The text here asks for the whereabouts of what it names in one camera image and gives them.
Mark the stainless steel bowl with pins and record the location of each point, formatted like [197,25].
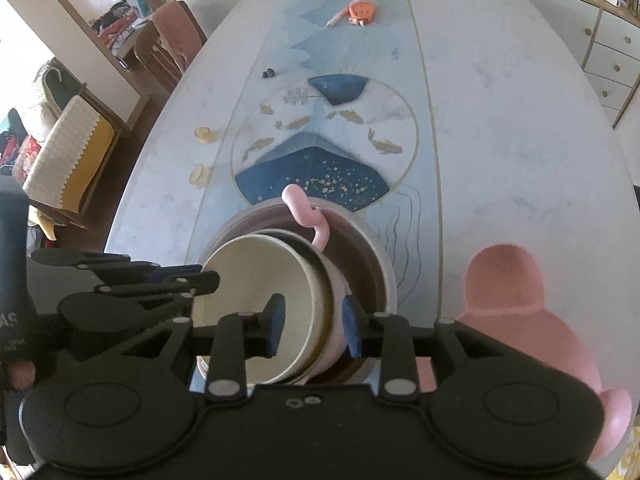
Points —
[367,260]

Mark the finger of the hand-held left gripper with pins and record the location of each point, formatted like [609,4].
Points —
[150,297]
[170,272]

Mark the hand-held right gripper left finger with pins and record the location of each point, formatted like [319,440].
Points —
[275,325]

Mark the pink pot with steel lining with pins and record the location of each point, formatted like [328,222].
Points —
[335,290]

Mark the yellow printed box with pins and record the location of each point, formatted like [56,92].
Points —
[627,455]

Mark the orange tape measure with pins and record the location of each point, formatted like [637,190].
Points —
[361,12]

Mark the wooden chair with pink cloth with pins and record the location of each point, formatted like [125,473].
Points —
[170,40]

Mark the cream bowl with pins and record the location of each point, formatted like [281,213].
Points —
[240,280]

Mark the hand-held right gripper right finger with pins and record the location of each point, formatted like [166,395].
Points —
[352,330]

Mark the sofa with knitted blanket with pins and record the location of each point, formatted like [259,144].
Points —
[65,150]

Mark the person's left hand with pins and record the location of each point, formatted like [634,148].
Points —
[21,375]

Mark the pink bear-shaped plate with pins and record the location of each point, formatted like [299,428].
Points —
[500,285]

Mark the wooden framed mirror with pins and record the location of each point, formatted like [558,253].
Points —
[110,25]

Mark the white sideboard with drawers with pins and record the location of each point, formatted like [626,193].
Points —
[600,45]

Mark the yellow translucent sticker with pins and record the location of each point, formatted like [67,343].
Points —
[205,133]
[200,175]

